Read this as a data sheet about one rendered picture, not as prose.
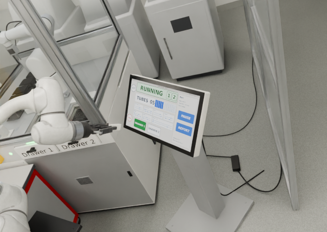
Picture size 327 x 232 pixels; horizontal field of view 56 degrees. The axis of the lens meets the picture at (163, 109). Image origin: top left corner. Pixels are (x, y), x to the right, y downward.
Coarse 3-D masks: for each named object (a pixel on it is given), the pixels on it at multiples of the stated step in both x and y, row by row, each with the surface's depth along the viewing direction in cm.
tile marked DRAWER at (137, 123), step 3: (135, 120) 168; (138, 120) 167; (135, 123) 168; (138, 123) 167; (141, 123) 165; (144, 123) 164; (135, 126) 169; (138, 126) 167; (141, 126) 165; (144, 126) 164; (144, 129) 164
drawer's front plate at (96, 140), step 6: (84, 138) 191; (90, 138) 191; (96, 138) 190; (60, 144) 197; (66, 144) 196; (78, 144) 196; (84, 144) 195; (90, 144) 195; (96, 144) 194; (66, 150) 200
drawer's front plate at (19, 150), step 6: (30, 144) 200; (36, 144) 199; (18, 150) 204; (24, 150) 203; (36, 150) 203; (42, 150) 202; (48, 150) 202; (54, 150) 201; (30, 156) 207; (36, 156) 207
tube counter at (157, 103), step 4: (152, 100) 159; (156, 100) 157; (160, 100) 155; (152, 104) 159; (156, 104) 157; (160, 104) 155; (164, 104) 153; (168, 104) 151; (172, 104) 149; (160, 108) 155; (164, 108) 153; (168, 108) 151; (172, 108) 150; (172, 112) 150
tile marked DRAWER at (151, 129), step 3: (150, 126) 160; (153, 126) 159; (156, 126) 157; (147, 129) 162; (150, 129) 160; (153, 129) 159; (156, 129) 158; (159, 129) 156; (150, 132) 161; (153, 132) 159; (156, 132) 158; (159, 132) 156; (156, 135) 158; (159, 135) 156
